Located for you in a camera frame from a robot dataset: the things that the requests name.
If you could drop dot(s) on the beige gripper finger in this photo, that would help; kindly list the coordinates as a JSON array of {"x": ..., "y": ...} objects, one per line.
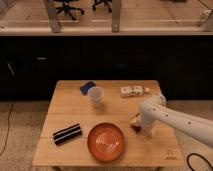
[{"x": 135, "y": 121}]

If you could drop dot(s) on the red pepper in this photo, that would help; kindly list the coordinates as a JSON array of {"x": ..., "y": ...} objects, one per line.
[{"x": 137, "y": 129}]

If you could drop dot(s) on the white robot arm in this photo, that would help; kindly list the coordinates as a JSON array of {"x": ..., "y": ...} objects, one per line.
[{"x": 154, "y": 108}]

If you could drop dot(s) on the translucent white cup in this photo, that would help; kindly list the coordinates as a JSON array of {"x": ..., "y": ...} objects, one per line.
[{"x": 95, "y": 95}]

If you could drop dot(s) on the orange plate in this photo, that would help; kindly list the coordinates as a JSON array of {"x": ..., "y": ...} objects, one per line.
[{"x": 106, "y": 142}]

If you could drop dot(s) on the wooden table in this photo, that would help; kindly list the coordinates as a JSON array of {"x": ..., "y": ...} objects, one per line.
[{"x": 69, "y": 107}]

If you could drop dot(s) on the black office chair left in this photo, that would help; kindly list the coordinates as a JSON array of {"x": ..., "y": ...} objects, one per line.
[{"x": 66, "y": 8}]

